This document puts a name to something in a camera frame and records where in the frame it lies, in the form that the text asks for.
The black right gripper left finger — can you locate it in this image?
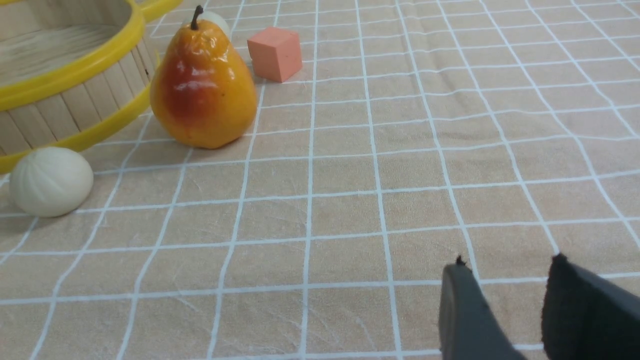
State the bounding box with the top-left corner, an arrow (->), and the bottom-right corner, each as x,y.
438,255 -> 525,360

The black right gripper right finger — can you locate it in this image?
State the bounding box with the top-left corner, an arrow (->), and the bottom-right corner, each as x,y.
541,253 -> 640,360

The white bun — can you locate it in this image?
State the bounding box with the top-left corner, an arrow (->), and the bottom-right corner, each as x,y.
176,11 -> 231,40
9,146 -> 94,218

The bamboo steamer tray yellow rim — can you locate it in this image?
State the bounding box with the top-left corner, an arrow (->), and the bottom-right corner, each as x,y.
1,0 -> 180,174

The orange checkered tablecloth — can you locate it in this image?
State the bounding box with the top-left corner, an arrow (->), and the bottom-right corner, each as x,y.
1,0 -> 639,360

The salmon pink foam cube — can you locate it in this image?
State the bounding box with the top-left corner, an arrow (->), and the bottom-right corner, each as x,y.
247,26 -> 303,84

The orange toy pear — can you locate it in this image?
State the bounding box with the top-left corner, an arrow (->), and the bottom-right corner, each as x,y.
150,5 -> 258,150

